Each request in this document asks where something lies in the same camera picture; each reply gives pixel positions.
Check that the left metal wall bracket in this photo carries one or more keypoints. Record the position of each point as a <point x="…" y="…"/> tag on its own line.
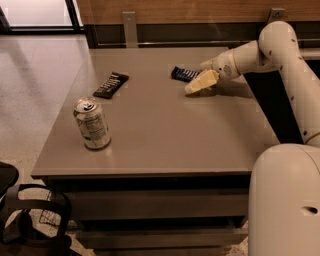
<point x="130" y="29"/>

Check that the silver 7up soda can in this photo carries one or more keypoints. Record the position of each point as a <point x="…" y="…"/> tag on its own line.
<point x="90" y="119"/>

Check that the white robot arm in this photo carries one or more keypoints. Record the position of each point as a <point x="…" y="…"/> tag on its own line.
<point x="284" y="193"/>

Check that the blue rxbar blueberry bar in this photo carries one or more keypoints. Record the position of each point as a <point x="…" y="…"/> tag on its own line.
<point x="184" y="75"/>

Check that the metal wall bracket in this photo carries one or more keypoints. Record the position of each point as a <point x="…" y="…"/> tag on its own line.
<point x="275" y="14"/>
<point x="130" y="29"/>

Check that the black snack bar wrapper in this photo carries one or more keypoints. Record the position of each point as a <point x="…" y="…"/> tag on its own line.
<point x="111" y="85"/>

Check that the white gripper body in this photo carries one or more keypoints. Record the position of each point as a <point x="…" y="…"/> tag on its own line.
<point x="224" y="67"/>

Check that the grey drawer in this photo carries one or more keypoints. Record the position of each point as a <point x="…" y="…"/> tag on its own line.
<point x="158" y="204"/>
<point x="183" y="238"/>

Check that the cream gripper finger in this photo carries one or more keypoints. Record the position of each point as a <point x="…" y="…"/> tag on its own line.
<point x="204" y="80"/>

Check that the right metal wall bracket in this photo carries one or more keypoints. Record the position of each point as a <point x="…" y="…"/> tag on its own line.
<point x="275" y="14"/>

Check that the black wire basket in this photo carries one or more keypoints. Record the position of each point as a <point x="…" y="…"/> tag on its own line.
<point x="49" y="217"/>

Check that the upper grey drawer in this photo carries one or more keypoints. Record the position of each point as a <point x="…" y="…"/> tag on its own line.
<point x="158" y="204"/>

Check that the lower grey drawer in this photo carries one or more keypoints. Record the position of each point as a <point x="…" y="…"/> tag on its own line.
<point x="183" y="238"/>

